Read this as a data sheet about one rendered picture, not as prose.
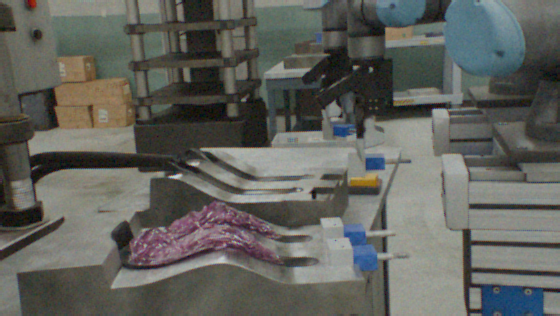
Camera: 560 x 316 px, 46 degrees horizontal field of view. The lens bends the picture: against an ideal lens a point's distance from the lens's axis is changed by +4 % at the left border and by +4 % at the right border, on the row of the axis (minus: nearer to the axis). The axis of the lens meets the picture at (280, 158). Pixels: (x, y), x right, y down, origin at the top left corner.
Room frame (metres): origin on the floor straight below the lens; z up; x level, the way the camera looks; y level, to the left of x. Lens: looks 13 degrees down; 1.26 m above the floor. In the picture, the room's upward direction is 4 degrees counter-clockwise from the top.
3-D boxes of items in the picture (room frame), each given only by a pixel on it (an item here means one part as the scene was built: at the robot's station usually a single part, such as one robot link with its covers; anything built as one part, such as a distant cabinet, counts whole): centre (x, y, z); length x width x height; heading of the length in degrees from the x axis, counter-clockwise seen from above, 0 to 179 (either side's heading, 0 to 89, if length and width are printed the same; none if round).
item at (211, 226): (1.04, 0.13, 0.90); 0.26 x 0.18 x 0.08; 91
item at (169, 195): (1.40, 0.12, 0.87); 0.50 x 0.26 x 0.14; 74
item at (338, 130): (1.71, -0.19, 0.93); 0.13 x 0.05 x 0.05; 46
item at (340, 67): (1.72, -0.17, 1.09); 0.09 x 0.08 x 0.12; 46
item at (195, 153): (1.38, 0.11, 0.92); 0.35 x 0.16 x 0.09; 74
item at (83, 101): (7.82, 2.18, 0.42); 0.86 x 0.33 x 0.83; 82
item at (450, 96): (7.11, -1.45, 0.47); 1.10 x 0.52 x 0.94; 89
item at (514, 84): (1.48, -0.56, 1.09); 0.15 x 0.15 x 0.10
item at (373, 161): (1.33, -0.21, 0.93); 0.13 x 0.05 x 0.05; 82
